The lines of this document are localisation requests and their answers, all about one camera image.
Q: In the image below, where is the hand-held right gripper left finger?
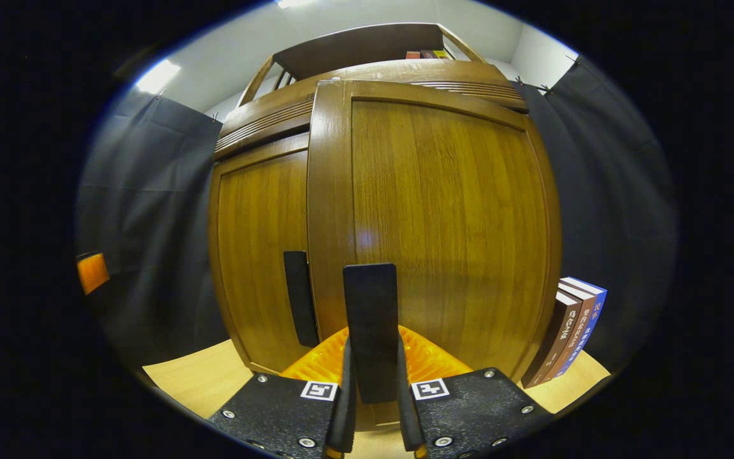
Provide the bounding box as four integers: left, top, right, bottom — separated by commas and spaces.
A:
206, 326, 358, 459

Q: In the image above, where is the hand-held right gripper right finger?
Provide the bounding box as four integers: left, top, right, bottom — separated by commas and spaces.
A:
396, 325, 556, 459

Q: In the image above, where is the black door handle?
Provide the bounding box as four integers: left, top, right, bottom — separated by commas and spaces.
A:
283, 251, 320, 349
343, 263, 399, 404

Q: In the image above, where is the wooden cabinet door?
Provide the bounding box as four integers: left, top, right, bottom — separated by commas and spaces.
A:
208, 133, 317, 375
306, 80, 563, 431

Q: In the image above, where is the wooden double-door shoe cabinet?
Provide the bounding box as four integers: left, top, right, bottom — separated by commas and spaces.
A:
208, 23, 530, 377

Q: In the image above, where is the wooden cabinet drawer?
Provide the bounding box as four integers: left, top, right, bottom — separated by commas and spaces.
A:
215, 59, 527, 160

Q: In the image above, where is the black backdrop cloth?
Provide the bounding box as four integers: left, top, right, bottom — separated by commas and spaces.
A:
75, 56, 680, 377

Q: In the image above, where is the dark brown hardcover book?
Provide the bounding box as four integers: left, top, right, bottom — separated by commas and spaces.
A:
520, 291, 583, 388

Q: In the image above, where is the reddish brown hardcover book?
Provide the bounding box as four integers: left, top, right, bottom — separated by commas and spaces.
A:
536, 284, 597, 383

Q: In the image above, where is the narrow ceiling light panel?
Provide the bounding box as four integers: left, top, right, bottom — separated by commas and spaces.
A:
135, 59, 182, 95

